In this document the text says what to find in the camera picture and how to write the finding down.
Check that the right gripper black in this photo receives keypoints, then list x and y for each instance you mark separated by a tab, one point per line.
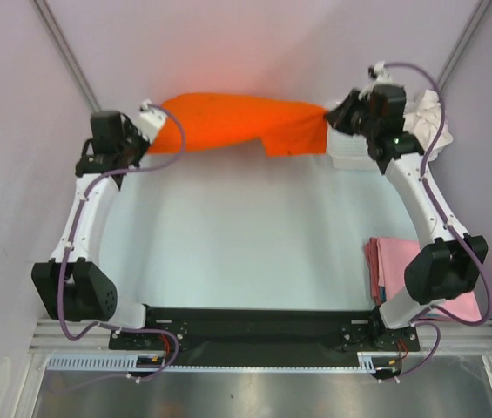
339	117

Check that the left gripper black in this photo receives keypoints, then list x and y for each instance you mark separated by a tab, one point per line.
129	129

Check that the orange t shirt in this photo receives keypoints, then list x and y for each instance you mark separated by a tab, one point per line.
216	120

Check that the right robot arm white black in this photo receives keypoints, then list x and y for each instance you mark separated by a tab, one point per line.
449	262

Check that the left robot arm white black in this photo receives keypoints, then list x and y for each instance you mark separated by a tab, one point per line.
71	284

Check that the white plastic basket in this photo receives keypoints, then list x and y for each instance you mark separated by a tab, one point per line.
348	152

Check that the white t shirt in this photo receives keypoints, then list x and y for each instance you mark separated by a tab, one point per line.
422	117

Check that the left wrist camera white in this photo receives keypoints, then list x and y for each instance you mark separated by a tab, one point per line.
151	120

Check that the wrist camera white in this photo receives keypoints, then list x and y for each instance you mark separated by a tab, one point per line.
151	120
379	75

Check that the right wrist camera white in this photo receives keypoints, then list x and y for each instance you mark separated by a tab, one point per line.
379	75

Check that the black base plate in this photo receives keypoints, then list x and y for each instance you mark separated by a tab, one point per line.
261	338

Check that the white slotted cable duct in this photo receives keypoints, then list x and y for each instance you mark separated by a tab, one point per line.
133	363

